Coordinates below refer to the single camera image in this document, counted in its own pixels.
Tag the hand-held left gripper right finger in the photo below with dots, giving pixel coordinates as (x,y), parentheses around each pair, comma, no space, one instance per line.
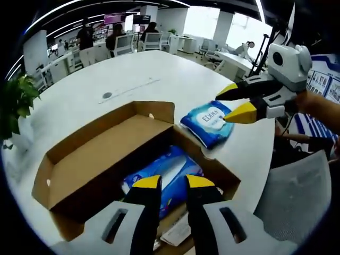
(204,217)

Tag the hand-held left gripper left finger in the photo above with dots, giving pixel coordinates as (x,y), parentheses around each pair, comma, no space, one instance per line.
(143,217)

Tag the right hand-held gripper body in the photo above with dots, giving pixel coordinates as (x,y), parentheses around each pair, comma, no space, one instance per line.
(290,66)

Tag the white printed carton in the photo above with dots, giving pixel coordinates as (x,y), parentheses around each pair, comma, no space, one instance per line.
(176,229)

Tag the blue wet wipes soft item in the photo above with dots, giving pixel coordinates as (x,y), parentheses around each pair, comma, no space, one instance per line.
(207,125)

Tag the brown cardboard shoe box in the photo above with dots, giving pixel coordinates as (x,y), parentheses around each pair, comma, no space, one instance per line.
(106,148)

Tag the person's right hand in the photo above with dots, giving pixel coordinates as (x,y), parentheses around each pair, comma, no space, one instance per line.
(306,102)

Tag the black tripod stand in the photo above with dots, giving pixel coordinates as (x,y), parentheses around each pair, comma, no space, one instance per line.
(261,55)

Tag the white office desk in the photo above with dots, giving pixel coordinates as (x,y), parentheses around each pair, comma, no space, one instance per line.
(231,59)

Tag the blue white tissue package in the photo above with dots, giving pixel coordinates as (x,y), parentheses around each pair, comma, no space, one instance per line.
(172,164)

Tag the grey mesh office chair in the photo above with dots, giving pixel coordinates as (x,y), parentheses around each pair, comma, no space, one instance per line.
(297,191)

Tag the white office chair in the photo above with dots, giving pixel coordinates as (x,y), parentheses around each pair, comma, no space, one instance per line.
(125,45)
(152,42)

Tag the white table power panel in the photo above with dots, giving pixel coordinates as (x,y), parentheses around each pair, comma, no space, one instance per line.
(127,89)

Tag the dark monitor screen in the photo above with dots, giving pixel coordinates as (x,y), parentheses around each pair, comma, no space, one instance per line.
(142,18)

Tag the purple lit monitor screen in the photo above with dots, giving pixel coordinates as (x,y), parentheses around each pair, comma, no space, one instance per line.
(114,18)

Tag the potted green plant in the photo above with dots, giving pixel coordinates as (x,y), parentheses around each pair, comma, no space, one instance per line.
(16,98)

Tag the blue wall display board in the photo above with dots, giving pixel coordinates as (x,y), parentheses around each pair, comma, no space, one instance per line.
(321,79)

